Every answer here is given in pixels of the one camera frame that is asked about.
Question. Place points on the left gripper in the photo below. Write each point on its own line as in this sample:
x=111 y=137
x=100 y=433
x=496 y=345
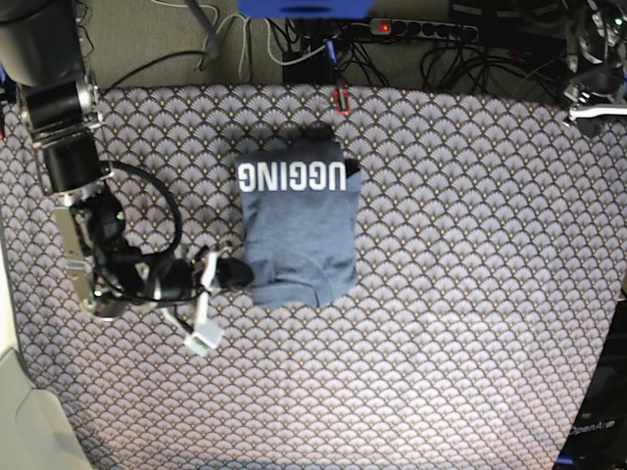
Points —
x=591 y=85

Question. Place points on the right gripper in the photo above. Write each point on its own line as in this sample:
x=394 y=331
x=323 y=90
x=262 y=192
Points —
x=177 y=280

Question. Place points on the blue T-shirt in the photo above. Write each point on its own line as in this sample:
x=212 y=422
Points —
x=300 y=205

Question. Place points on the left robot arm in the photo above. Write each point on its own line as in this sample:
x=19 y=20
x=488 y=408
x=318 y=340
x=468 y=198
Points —
x=596 y=59

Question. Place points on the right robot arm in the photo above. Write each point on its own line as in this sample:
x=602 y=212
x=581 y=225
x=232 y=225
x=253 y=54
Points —
x=58 y=99

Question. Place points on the black power strip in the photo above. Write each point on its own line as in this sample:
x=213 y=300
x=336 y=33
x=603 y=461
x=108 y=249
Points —
x=424 y=30

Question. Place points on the red and black clamp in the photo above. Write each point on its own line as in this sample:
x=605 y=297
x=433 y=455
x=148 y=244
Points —
x=341 y=100

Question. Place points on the beige furniture corner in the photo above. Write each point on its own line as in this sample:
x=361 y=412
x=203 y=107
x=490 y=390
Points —
x=35 y=431

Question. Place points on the blue box overhead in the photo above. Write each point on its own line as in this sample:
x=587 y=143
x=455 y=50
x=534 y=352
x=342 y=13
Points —
x=305 y=9

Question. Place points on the black OpenArm base panel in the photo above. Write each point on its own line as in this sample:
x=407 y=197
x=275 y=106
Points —
x=597 y=439

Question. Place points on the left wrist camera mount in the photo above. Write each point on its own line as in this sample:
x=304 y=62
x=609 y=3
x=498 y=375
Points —
x=585 y=110

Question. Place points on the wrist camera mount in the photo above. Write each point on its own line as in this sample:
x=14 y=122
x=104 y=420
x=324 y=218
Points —
x=203 y=334
x=585 y=110

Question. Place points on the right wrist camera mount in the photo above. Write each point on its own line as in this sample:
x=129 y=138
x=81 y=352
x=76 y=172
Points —
x=203 y=334

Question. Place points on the black box with cables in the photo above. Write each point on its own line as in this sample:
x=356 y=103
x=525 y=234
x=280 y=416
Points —
x=314 y=71

